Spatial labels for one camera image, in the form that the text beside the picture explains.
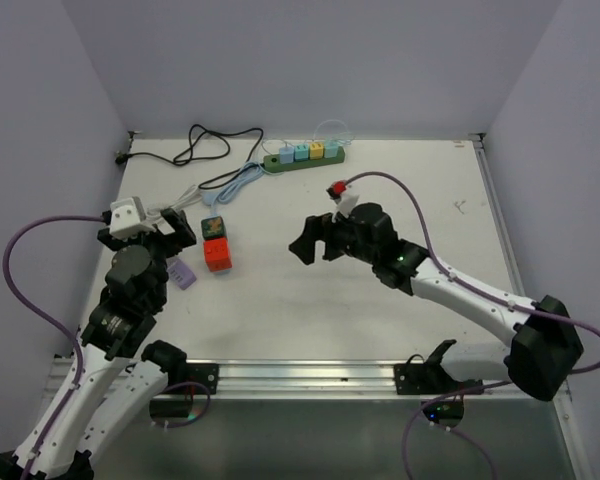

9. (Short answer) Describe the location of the blue plug adapter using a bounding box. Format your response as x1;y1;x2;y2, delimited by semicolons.
279;146;295;164

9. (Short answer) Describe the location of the right black base bracket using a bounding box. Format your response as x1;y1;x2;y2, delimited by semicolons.
393;354;483;395

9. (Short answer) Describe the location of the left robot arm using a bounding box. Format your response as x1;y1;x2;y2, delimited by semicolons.
0;199;197;479

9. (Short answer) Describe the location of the green power strip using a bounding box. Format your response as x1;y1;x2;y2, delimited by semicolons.
263;147;346;174

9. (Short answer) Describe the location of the black wall plug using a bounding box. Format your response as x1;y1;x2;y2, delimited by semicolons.
114;151;130;165

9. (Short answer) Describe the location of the red cube plug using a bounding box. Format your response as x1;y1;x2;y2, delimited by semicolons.
203;237;233;273

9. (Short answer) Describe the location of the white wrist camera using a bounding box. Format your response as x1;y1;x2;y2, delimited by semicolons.
109;196;147;240
327;180;359;222

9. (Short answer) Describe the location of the left black base bracket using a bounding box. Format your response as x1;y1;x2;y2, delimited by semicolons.
143;361;220;395

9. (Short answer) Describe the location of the blue power strip cable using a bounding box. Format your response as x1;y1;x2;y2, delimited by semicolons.
201;160;274;207

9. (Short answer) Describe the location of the teal plug adapter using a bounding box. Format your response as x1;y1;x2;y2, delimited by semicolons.
294;144;309;162

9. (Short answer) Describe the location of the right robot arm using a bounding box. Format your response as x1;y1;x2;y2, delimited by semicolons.
289;203;583;401

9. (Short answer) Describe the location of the purple power strip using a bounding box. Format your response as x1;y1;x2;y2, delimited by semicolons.
167;257;197;290

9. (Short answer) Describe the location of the dark green cube plug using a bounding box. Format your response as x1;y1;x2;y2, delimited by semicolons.
200;215;227;241

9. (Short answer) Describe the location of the yellow plug adapter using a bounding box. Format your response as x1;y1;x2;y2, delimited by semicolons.
309;142;324;160

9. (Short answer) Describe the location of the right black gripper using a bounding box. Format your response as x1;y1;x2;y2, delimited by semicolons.
290;204;378;265

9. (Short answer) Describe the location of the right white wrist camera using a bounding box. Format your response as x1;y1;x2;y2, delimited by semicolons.
327;180;359;222

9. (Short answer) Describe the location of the aluminium mounting rail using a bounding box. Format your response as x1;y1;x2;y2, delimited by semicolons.
186;355;507;399

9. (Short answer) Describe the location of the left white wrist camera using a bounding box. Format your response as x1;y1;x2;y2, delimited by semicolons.
109;196;147;240

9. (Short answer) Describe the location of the white bundled cable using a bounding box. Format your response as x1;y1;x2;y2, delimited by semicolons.
144;183;203;223

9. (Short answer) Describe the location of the green plug adapter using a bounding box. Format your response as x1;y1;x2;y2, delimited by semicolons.
324;142;339;158

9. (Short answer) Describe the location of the black base bracket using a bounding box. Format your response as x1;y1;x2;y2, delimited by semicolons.
143;361;220;395
393;354;483;395

